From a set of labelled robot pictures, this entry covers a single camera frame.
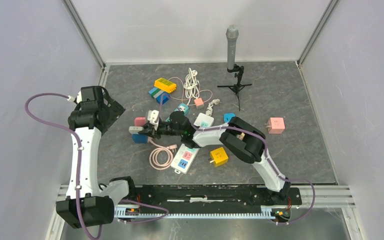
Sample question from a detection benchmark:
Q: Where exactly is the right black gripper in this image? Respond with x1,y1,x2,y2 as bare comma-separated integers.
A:
138,121,183,141

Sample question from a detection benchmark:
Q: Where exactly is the white plug adapter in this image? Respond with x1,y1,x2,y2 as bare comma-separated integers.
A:
128,126,144,135

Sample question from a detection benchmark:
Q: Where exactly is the white multicolour power strip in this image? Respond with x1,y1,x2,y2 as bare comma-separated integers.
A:
170,98,221,174

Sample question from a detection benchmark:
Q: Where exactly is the small pink plug adapter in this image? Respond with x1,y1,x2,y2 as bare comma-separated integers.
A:
194,98,205,109

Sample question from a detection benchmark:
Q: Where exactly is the yellow cube socket adapter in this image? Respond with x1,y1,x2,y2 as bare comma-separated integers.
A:
209,147,229,167

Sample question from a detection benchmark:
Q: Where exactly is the small blue plug adapter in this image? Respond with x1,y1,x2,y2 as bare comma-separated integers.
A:
223,113,236,123

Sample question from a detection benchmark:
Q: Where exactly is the beige cube socket adapter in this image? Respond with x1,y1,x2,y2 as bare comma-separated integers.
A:
237,132,245,141

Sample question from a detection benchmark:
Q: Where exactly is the pink cube socket adapter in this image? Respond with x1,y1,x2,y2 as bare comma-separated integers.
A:
265,117,286,134

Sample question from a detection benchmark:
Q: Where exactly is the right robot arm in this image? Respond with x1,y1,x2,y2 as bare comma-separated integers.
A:
138,110,291,204

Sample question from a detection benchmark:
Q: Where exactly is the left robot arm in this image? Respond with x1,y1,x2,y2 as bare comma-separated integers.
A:
56,86,137,229

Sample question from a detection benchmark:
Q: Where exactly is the pink flat plug adapter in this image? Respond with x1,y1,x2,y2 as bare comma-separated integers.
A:
134,117,148,127

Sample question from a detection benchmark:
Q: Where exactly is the blue white cube adapter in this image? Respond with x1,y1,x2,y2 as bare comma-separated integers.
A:
131,134,149,144

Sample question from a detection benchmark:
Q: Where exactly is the blue green power strip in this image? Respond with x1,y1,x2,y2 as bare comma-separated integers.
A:
148,87,170,105

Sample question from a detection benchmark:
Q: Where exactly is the teal power strip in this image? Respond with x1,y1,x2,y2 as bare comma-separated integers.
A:
166,103,189,123

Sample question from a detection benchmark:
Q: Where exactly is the yellow rectangular power strip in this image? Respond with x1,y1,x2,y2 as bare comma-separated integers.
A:
154,77,177,94

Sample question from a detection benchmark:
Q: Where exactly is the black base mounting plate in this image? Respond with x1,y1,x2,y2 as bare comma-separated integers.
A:
125,184,303,214

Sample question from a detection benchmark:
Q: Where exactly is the black microphone tripod stand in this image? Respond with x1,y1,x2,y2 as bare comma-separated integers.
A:
217,63,253,111

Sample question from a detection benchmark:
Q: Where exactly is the grey microphone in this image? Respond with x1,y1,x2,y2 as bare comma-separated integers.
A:
225,24,239,71

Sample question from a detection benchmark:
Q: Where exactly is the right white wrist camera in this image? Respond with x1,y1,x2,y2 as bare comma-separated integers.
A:
146,110,160,126

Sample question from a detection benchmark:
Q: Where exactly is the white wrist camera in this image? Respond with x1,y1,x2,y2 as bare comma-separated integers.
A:
146,110,160,126
67,89,83,105

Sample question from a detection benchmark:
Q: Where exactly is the pink coiled cable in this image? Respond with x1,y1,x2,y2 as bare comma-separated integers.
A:
147,137,179,171

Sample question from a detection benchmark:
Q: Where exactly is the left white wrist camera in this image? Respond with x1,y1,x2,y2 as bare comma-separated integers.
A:
67,89,83,105

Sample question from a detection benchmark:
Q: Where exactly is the white coiled power cord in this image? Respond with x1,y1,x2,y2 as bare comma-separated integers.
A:
183,67,201,100

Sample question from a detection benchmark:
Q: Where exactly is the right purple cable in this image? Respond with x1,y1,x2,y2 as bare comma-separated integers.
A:
158,92,316,226

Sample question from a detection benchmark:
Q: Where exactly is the grey slotted cable duct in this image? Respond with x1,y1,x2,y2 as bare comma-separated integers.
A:
56,185,355,220

